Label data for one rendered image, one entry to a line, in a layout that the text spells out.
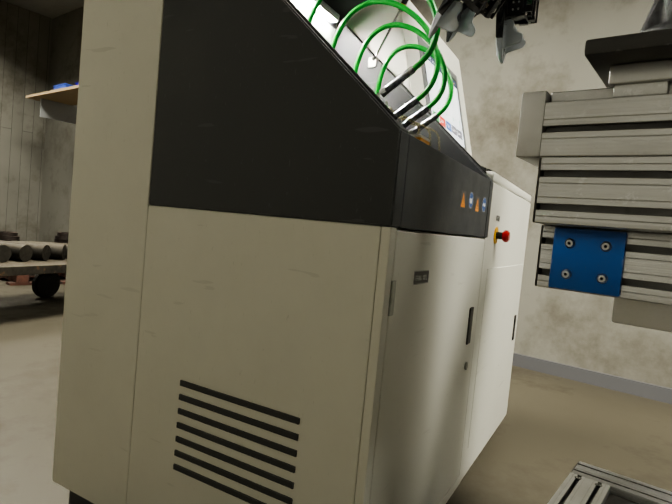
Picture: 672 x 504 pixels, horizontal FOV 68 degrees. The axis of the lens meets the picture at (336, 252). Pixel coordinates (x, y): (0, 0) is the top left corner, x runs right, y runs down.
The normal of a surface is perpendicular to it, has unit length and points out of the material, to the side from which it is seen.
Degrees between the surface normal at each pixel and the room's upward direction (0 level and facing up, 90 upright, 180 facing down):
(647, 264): 90
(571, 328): 90
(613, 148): 90
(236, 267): 90
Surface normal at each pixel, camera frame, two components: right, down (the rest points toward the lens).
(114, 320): -0.49, 0.00
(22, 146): 0.79, 0.11
